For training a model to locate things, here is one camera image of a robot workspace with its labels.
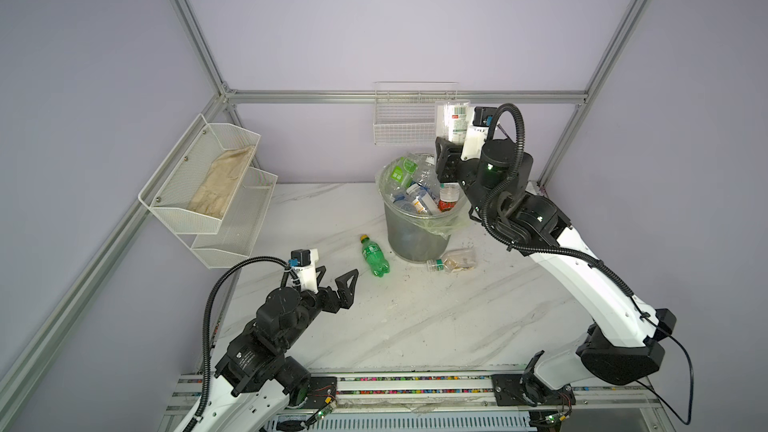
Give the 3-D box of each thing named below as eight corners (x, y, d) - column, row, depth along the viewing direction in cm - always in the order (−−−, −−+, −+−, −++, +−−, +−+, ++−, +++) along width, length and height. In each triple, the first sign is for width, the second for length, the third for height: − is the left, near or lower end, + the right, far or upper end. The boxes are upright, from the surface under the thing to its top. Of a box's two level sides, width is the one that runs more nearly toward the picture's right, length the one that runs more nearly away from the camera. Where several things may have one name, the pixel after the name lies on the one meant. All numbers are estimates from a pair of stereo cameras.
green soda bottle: (375, 279, 95) (375, 272, 91) (357, 243, 104) (355, 235, 100) (390, 273, 97) (390, 265, 93) (371, 238, 106) (370, 229, 102)
